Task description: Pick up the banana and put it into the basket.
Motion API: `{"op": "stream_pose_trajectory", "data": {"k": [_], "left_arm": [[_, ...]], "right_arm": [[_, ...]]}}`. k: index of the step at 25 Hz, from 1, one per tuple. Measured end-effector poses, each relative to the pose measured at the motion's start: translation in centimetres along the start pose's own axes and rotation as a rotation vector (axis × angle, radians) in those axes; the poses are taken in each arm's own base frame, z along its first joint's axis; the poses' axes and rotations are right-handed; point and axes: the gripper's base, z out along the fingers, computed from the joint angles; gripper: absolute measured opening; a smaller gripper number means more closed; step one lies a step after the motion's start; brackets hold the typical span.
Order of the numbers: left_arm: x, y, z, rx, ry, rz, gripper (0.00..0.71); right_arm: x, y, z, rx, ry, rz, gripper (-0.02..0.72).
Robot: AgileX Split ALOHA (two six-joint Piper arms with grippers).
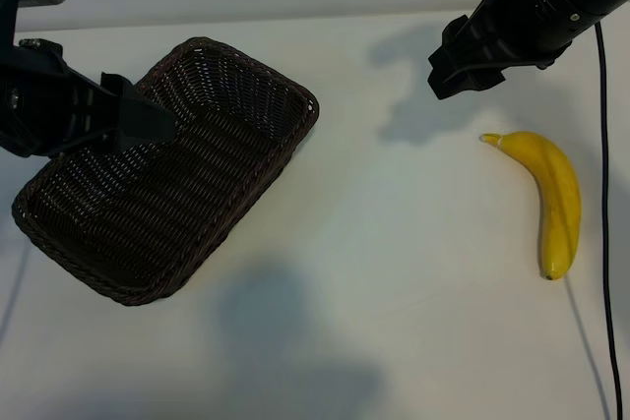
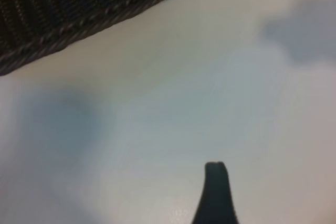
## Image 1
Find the dark brown wicker basket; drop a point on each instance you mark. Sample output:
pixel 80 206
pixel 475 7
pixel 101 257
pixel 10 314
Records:
pixel 197 184

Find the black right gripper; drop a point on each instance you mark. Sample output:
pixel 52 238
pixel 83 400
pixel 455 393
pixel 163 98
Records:
pixel 526 21

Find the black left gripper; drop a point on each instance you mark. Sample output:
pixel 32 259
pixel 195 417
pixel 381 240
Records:
pixel 44 105

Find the yellow banana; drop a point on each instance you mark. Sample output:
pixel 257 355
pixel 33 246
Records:
pixel 556 194

